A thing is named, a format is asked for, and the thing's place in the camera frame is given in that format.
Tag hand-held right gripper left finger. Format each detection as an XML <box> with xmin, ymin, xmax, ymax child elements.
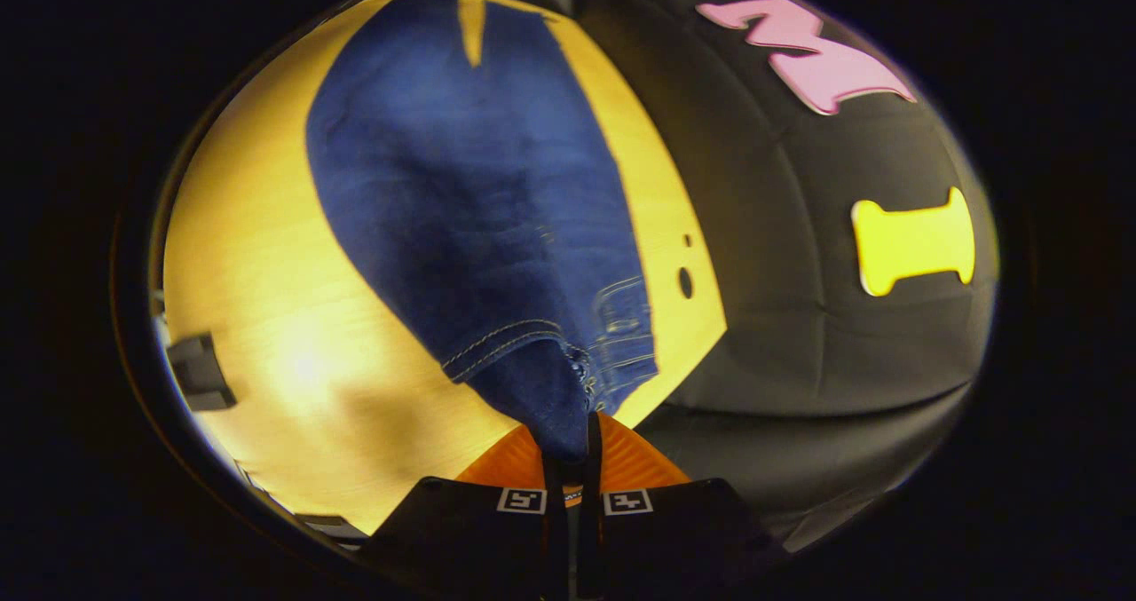
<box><xmin>366</xmin><ymin>422</ymin><xmax>573</xmax><ymax>601</ymax></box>

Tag blue jeans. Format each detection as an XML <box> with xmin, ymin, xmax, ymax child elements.
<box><xmin>306</xmin><ymin>0</ymin><xmax>659</xmax><ymax>462</ymax></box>

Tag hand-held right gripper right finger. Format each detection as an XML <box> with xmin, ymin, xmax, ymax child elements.
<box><xmin>580</xmin><ymin>410</ymin><xmax>786</xmax><ymax>601</ymax></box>

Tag black backdrop cloth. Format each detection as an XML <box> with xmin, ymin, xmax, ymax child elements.
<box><xmin>493</xmin><ymin>0</ymin><xmax>1000</xmax><ymax>555</ymax></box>

